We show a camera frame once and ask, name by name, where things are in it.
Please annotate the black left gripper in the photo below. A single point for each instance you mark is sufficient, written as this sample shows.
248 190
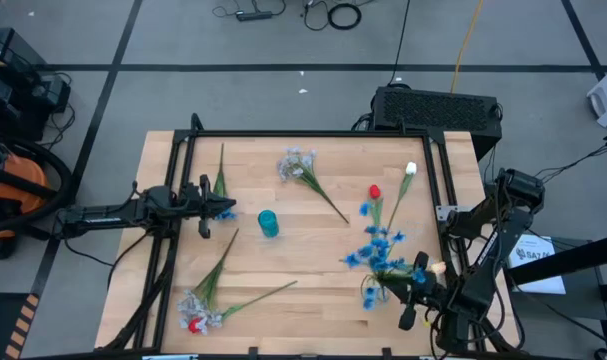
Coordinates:
195 202

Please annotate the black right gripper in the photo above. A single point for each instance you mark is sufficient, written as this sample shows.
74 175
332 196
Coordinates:
433 297

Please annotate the small blue flower sprig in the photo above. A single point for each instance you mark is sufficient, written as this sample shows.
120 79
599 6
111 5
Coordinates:
369 297

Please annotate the large blue flower bouquet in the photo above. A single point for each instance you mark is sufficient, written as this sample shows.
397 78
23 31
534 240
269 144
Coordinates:
380 247

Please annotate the white artificial flower bouquet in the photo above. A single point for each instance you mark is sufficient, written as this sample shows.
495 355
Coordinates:
295 165
210 282

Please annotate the red artificial tulip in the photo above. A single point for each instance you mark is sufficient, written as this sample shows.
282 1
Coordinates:
374 192
195 326

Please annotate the white artificial tulip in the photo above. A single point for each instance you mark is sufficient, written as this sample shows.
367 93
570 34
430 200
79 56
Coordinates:
411 168

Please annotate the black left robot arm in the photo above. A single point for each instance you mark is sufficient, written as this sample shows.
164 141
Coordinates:
108 212

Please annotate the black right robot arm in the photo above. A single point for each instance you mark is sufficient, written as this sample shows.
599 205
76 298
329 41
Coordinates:
483 250

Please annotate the teal glass vase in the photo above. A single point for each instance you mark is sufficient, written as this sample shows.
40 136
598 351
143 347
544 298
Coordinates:
268 222

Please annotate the blue flower sprig long stem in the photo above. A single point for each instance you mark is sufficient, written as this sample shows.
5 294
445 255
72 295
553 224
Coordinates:
220 185

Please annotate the white paper manual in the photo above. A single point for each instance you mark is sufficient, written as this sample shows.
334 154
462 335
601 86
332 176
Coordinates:
538 270

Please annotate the orange vacuum cleaner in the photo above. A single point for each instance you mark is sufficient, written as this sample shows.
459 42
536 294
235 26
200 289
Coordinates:
25 167
65 172

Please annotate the black side stand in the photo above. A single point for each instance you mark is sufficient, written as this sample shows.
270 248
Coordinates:
573 260

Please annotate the black computer tower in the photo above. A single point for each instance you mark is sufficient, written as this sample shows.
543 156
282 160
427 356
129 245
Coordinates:
433 110

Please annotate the black power strip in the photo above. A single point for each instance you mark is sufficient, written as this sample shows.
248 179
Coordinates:
253 16

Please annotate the black electronics stack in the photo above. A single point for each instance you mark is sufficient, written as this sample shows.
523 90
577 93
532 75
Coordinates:
13 100

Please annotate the black metal table frame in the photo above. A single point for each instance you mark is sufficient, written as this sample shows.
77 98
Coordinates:
308 134

